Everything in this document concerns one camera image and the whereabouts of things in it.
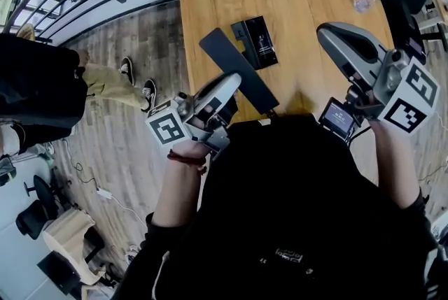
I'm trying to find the white floor cable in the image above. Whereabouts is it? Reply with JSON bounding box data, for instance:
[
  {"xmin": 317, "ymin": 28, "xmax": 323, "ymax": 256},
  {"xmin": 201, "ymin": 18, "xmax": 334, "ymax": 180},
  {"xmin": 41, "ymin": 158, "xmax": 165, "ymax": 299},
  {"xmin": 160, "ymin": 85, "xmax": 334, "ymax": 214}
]
[{"xmin": 110, "ymin": 197, "xmax": 148, "ymax": 229}]

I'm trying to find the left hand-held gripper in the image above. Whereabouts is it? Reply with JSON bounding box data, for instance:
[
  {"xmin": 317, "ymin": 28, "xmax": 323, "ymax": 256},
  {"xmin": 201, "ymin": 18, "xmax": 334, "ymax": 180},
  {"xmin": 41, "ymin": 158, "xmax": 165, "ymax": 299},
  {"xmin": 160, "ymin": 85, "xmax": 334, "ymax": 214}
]
[{"xmin": 145, "ymin": 73, "xmax": 242, "ymax": 160}]

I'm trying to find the person's right forearm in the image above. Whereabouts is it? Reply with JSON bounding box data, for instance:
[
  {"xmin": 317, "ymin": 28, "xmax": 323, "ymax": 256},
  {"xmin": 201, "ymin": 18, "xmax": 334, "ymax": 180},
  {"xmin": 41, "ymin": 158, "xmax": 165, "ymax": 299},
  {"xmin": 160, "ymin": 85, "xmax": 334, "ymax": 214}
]
[{"xmin": 369, "ymin": 118, "xmax": 421, "ymax": 210}]

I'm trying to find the black lid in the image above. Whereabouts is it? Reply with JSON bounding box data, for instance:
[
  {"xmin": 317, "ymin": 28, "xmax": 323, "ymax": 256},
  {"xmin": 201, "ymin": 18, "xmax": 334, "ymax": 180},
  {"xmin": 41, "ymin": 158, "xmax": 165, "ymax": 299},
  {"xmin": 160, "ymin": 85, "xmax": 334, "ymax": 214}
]
[{"xmin": 198, "ymin": 27, "xmax": 281, "ymax": 115}]

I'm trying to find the blue white sneaker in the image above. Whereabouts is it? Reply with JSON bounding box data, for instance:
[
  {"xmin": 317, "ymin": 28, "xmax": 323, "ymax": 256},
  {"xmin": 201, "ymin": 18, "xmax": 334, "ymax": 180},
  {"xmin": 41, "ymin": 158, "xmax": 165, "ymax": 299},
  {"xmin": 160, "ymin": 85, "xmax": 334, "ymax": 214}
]
[{"xmin": 124, "ymin": 244, "xmax": 141, "ymax": 264}]

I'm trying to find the person's black hoodie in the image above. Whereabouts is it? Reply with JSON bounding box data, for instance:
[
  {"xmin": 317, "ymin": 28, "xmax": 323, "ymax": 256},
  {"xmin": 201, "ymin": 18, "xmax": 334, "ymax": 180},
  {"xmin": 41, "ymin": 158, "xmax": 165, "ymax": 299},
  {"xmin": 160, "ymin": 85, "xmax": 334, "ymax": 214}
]
[{"xmin": 115, "ymin": 113, "xmax": 448, "ymax": 300}]

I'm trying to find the red cord bracelet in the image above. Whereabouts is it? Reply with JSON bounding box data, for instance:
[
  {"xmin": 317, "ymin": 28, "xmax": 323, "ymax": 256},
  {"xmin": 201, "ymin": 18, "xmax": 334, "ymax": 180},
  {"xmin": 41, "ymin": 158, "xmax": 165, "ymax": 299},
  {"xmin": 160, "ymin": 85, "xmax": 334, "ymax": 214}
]
[{"xmin": 167, "ymin": 150, "xmax": 208, "ymax": 173}]

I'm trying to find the person's left forearm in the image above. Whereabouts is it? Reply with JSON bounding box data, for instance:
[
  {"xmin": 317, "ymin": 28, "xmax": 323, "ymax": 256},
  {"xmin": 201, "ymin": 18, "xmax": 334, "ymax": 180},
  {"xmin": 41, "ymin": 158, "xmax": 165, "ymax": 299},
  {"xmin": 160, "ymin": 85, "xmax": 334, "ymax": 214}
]
[{"xmin": 152, "ymin": 157, "xmax": 207, "ymax": 228}]

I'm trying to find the round wooden pedestal table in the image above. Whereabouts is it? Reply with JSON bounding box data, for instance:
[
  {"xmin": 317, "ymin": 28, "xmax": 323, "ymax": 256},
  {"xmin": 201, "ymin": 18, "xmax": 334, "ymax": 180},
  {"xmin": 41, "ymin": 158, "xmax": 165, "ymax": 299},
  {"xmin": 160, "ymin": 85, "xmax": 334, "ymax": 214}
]
[{"xmin": 15, "ymin": 22, "xmax": 36, "ymax": 43}]

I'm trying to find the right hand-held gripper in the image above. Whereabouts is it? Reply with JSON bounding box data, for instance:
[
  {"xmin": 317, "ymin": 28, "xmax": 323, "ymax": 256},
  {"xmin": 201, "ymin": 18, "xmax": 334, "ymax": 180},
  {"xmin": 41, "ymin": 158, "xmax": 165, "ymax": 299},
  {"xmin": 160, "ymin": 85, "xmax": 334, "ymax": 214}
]
[{"xmin": 316, "ymin": 22, "xmax": 440, "ymax": 134}]

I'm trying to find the person's left hand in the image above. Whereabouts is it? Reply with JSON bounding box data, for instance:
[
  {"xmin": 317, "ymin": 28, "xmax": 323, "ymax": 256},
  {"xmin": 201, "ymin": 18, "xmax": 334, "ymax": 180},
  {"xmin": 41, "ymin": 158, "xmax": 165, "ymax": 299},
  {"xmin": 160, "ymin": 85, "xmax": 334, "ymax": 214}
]
[{"xmin": 170, "ymin": 140, "xmax": 211, "ymax": 162}]

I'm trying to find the black flat box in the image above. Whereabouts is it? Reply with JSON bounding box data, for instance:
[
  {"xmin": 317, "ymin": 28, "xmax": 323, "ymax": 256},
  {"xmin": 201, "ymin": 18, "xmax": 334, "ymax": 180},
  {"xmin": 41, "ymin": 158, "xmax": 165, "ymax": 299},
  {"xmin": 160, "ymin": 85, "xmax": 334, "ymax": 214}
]
[{"xmin": 36, "ymin": 252, "xmax": 82, "ymax": 296}]

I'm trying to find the plywood stool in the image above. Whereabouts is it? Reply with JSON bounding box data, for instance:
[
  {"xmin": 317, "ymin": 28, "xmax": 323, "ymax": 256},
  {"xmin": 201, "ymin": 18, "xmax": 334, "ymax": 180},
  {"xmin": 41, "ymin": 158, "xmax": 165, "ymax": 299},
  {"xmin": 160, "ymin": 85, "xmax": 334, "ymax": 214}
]
[{"xmin": 41, "ymin": 209, "xmax": 106, "ymax": 286}]

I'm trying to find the small black display screen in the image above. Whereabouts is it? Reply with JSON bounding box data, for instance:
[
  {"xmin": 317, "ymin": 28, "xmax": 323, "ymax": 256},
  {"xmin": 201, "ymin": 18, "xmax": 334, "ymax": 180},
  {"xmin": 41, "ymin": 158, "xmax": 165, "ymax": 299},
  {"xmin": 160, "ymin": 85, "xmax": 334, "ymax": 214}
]
[{"xmin": 317, "ymin": 97, "xmax": 361, "ymax": 145}]

